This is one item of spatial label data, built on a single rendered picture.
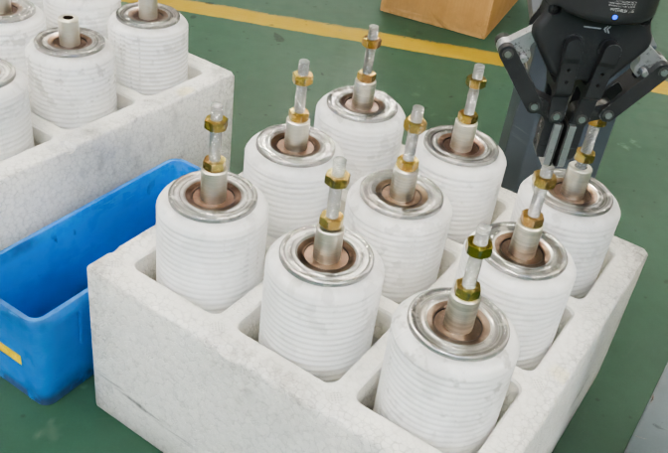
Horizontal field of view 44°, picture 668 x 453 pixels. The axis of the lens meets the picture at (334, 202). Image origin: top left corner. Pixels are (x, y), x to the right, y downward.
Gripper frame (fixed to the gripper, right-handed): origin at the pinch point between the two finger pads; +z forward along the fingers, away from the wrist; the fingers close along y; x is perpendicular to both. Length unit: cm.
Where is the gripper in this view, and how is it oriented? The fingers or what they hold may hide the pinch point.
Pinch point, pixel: (556, 140)
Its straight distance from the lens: 65.4
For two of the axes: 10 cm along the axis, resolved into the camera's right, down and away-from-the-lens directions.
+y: 9.9, 1.1, 0.5
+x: 0.2, -5.7, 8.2
